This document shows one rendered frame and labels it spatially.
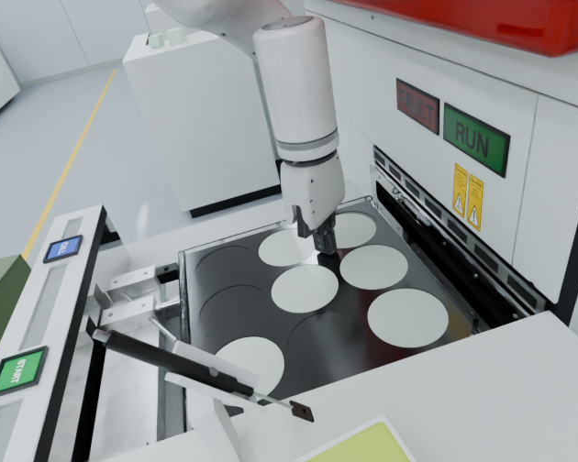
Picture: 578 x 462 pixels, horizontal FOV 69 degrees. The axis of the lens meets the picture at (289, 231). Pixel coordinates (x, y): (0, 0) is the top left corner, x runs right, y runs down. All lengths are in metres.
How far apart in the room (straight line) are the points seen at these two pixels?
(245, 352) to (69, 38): 8.22
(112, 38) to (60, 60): 0.98
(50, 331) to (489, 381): 0.52
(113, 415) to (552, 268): 0.52
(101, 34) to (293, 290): 8.05
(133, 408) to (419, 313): 0.38
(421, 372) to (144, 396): 0.35
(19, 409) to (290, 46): 0.50
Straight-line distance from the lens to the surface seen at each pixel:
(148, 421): 0.58
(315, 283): 0.62
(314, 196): 0.57
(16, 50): 8.85
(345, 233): 0.71
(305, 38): 0.50
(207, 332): 0.61
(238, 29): 0.60
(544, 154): 0.44
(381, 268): 0.64
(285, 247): 0.70
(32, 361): 0.61
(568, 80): 0.41
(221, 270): 0.70
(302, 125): 0.52
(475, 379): 0.44
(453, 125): 0.55
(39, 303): 0.72
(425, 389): 0.43
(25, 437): 0.55
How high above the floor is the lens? 1.32
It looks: 35 degrees down
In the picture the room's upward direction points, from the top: 13 degrees counter-clockwise
